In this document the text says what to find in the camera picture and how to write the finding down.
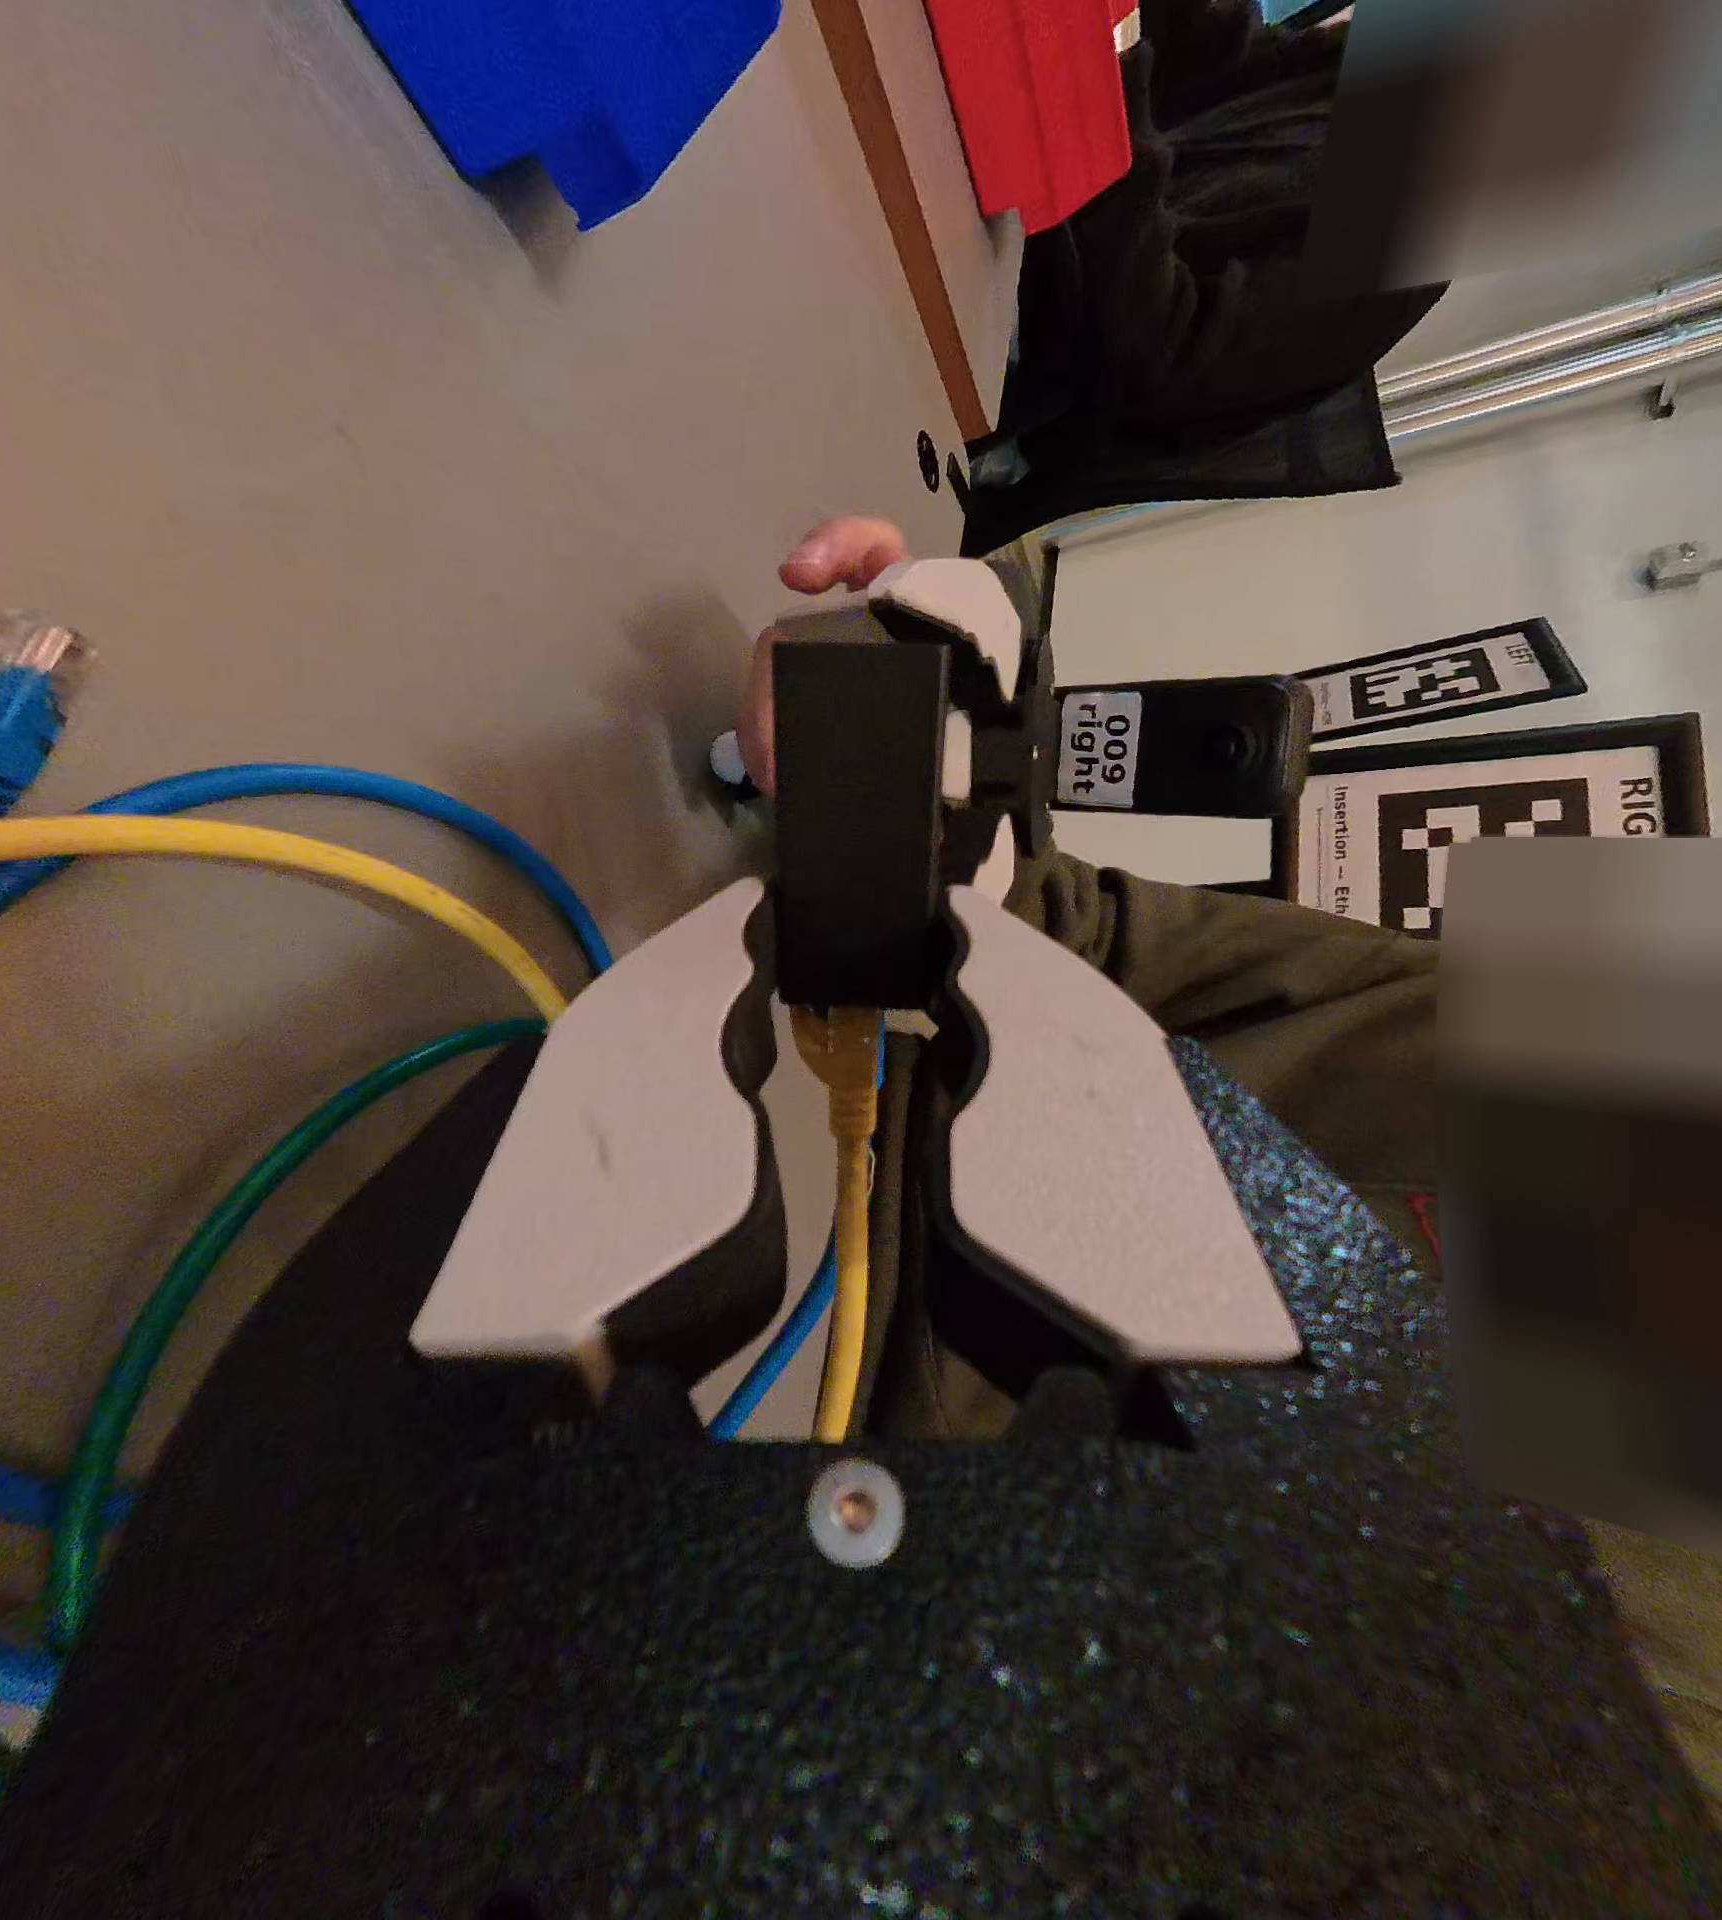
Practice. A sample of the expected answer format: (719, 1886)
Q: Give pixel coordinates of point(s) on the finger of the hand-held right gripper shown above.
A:
(960, 758)
(967, 592)

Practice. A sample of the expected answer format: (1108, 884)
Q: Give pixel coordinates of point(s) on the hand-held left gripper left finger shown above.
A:
(606, 1154)

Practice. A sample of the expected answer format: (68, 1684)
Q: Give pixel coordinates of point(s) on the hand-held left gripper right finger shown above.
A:
(1101, 1184)

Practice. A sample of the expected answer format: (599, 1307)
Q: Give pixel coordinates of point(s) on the black port box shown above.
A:
(860, 811)

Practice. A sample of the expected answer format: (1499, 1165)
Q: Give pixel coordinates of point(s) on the person's right forearm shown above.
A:
(1251, 991)

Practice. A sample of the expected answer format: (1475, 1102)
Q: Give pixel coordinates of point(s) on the person's right hand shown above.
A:
(846, 555)

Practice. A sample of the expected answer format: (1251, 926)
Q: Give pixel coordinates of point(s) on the black table grommet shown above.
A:
(936, 462)

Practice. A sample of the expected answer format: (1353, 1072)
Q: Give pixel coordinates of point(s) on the small framed tag sign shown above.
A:
(1430, 678)

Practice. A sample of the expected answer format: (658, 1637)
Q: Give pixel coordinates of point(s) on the large framed tag sign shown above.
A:
(1491, 832)

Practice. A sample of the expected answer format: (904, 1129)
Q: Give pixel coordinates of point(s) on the dark cloth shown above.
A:
(1177, 331)

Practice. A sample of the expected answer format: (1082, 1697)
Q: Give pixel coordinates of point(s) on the red plastic bin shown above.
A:
(1026, 104)

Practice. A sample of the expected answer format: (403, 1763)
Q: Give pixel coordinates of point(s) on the blue plastic bin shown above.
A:
(577, 91)

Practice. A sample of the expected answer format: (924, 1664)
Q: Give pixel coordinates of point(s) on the silver wall pipes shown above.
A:
(1596, 339)

